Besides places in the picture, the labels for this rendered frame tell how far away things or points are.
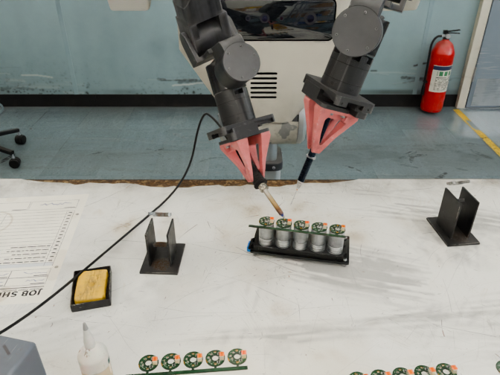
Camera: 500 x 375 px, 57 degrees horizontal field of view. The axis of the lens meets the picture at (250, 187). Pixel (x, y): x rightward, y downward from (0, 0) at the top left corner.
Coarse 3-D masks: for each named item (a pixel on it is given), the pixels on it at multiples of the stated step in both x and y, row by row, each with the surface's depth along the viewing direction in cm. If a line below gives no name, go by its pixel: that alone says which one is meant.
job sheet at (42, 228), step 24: (0, 216) 85; (24, 216) 85; (48, 216) 85; (72, 216) 85; (0, 240) 79; (24, 240) 79; (48, 240) 79; (0, 264) 74; (24, 264) 74; (48, 264) 74; (0, 288) 69; (24, 288) 69; (48, 288) 69
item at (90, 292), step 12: (84, 276) 69; (96, 276) 69; (108, 276) 71; (72, 288) 67; (84, 288) 67; (96, 288) 67; (108, 288) 69; (72, 300) 66; (84, 300) 65; (96, 300) 66; (108, 300) 66
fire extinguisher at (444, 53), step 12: (444, 48) 298; (432, 60) 305; (444, 60) 300; (432, 72) 307; (444, 72) 304; (432, 84) 310; (444, 84) 309; (432, 96) 314; (444, 96) 315; (420, 108) 325; (432, 108) 318
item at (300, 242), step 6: (294, 228) 73; (294, 234) 73; (300, 234) 72; (306, 234) 72; (294, 240) 74; (300, 240) 73; (306, 240) 73; (294, 246) 74; (300, 246) 73; (306, 246) 74
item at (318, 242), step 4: (320, 232) 71; (324, 232) 72; (312, 236) 72; (316, 236) 72; (320, 236) 72; (324, 236) 72; (312, 240) 73; (316, 240) 72; (320, 240) 72; (324, 240) 73; (312, 244) 73; (316, 244) 73; (320, 244) 72; (324, 244) 73; (312, 248) 73; (316, 248) 73; (320, 248) 73; (324, 248) 74
